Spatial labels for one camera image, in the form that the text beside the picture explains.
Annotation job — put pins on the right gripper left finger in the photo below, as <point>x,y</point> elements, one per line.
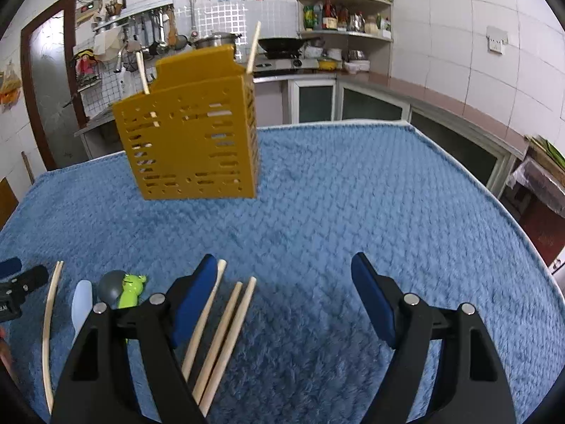
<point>123,361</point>

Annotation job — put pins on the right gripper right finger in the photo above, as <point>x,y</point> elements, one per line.
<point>469,384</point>

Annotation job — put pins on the light blue plastic spoon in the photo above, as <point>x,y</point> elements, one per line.
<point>81,306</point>

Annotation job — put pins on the kitchen counter cabinets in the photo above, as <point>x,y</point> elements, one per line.
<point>488,149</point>

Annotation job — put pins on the grey plastic spoon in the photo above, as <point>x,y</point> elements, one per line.
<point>110,286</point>

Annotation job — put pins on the blue textured towel mat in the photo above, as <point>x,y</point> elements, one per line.
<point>307,352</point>

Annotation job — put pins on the yellow perforated utensil holder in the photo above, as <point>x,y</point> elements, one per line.
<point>193,134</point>

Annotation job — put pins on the chrome faucet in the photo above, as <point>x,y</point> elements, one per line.
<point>123,59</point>

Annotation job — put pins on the brown wooden door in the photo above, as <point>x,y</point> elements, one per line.
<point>50,85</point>

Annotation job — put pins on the chopstick in holder left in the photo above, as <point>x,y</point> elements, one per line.
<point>140,64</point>

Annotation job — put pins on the chopstick in holder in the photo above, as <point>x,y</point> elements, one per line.
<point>140,64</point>
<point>253,50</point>

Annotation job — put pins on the steel cooking pot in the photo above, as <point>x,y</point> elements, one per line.
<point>215,39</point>

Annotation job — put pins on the chopstick in holder right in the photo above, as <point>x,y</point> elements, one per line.
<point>253,50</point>

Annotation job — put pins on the steel gas stove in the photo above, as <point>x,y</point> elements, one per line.
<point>265,66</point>

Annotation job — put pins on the black wok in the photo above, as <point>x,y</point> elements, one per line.
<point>281,47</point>

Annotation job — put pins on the corner shelf unit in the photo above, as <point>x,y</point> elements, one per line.
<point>355,27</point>

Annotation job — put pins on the wall utensil rack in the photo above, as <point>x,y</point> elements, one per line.
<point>146,24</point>

